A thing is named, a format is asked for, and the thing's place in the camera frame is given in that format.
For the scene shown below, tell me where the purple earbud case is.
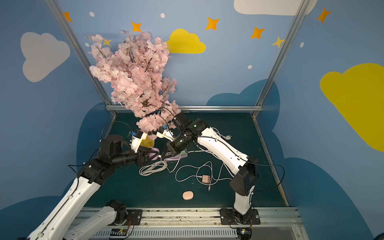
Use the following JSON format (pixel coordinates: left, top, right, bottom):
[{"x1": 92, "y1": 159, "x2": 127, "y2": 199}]
[{"x1": 148, "y1": 148, "x2": 160, "y2": 161}]

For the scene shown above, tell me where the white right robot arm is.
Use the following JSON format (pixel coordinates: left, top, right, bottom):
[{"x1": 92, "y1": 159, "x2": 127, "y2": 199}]
[{"x1": 165, "y1": 117, "x2": 258, "y2": 217}]

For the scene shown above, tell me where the aluminium frame back rail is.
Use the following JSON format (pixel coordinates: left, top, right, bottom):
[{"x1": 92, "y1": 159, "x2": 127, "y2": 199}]
[{"x1": 105, "y1": 104, "x2": 264, "y2": 113}]

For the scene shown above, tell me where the aluminium frame post right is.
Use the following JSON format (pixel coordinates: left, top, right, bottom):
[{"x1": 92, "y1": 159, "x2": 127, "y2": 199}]
[{"x1": 252, "y1": 0, "x2": 312, "y2": 120}]

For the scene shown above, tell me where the aluminium frame post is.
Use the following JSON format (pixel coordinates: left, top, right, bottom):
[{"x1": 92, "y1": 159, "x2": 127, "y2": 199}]
[
  {"x1": 45, "y1": 0, "x2": 112, "y2": 107},
  {"x1": 252, "y1": 0, "x2": 312, "y2": 120}
]

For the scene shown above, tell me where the pink cherry blossom tree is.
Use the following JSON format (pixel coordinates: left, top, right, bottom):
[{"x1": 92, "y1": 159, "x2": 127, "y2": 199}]
[{"x1": 88, "y1": 32, "x2": 181, "y2": 140}]

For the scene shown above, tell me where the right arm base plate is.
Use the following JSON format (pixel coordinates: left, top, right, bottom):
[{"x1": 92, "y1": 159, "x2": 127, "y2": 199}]
[{"x1": 219, "y1": 208, "x2": 261, "y2": 225}]

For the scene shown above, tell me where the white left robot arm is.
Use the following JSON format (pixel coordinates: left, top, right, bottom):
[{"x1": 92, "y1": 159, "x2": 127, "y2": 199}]
[{"x1": 27, "y1": 135, "x2": 159, "y2": 240}]

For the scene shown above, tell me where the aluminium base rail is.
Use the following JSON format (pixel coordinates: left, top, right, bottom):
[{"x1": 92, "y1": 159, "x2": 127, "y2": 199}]
[{"x1": 70, "y1": 208, "x2": 309, "y2": 240}]

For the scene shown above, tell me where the yellow white work glove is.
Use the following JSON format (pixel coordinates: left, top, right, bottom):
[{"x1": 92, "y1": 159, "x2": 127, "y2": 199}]
[{"x1": 140, "y1": 138, "x2": 155, "y2": 149}]

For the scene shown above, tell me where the aluminium frame post left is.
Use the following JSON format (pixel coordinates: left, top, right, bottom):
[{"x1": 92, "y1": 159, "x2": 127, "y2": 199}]
[{"x1": 45, "y1": 0, "x2": 112, "y2": 107}]

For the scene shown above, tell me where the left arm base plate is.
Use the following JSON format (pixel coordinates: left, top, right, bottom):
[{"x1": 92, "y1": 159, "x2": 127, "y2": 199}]
[{"x1": 119, "y1": 209, "x2": 143, "y2": 226}]

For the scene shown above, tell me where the white power strip cord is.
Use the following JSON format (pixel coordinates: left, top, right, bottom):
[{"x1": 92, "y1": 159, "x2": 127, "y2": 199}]
[{"x1": 185, "y1": 127, "x2": 232, "y2": 178}]

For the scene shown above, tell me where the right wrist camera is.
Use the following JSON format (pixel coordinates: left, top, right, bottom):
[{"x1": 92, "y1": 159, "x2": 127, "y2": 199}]
[{"x1": 156, "y1": 126, "x2": 175, "y2": 142}]

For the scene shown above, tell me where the pink earbud case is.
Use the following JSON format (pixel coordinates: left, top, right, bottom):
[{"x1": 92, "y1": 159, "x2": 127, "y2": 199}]
[{"x1": 182, "y1": 191, "x2": 194, "y2": 201}]

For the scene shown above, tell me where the pink charger with white cable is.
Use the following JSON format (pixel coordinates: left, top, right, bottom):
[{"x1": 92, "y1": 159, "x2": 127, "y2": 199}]
[{"x1": 175, "y1": 161, "x2": 235, "y2": 191}]

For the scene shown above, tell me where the purple power strip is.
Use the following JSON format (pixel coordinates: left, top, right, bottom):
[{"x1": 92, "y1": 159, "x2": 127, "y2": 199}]
[{"x1": 165, "y1": 154, "x2": 183, "y2": 162}]

